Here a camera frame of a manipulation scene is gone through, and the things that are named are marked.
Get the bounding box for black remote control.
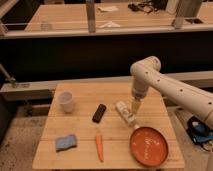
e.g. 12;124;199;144
92;104;106;123

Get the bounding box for orange carrot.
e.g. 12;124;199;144
95;134;104;162

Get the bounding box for white crumpled paper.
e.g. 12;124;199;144
98;21;121;28

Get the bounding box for small clear glass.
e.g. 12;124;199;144
40;21;51;31

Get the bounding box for white paper sheet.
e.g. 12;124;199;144
97;6;119;12

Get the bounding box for grey metal post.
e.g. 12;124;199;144
172;0;203;29
86;0;96;33

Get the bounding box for metal clamp bracket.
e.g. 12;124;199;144
0;63;30;90

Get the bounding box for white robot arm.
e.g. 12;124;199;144
130;56;213;129

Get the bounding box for orange ceramic bowl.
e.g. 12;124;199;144
129;127;168;167

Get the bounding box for black and blue headphones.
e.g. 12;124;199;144
186;117;213;150

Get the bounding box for wooden table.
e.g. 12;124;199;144
32;82;186;171

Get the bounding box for white plastic cup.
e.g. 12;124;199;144
58;91;74;113

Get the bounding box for grey metal post left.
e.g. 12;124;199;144
86;0;96;33

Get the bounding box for grey metal post right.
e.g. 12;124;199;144
172;0;203;29

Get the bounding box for blue sponge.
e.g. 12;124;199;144
55;135;77;152

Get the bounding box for black cable bundle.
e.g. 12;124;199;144
127;1;155;14

